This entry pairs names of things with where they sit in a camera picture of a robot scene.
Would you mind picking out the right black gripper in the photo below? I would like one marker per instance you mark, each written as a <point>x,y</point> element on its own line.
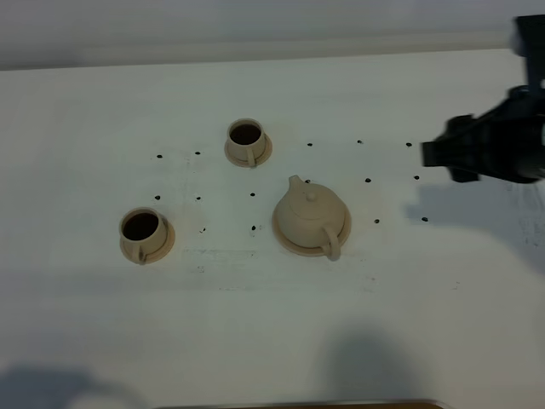
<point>506,143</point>

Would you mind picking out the beige teapot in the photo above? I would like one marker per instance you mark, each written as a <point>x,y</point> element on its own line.
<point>310,215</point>

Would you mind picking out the beige teapot saucer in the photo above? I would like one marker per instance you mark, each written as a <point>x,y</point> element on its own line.
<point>313,252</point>

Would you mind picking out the far beige cup saucer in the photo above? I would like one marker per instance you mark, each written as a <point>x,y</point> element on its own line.
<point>251,155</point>

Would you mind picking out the beige cup saucer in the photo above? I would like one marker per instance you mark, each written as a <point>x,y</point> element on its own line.
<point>168,247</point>
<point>251,155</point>

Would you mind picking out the far beige teacup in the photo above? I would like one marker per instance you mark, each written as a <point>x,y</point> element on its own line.
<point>244,131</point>

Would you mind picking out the beige teacup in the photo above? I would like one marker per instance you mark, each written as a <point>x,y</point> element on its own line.
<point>143,234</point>
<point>244,131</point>

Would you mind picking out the near beige cup saucer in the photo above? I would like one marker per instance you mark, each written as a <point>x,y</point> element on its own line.
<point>168,247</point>

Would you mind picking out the near beige teacup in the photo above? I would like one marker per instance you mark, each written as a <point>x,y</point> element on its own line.
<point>143,234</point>

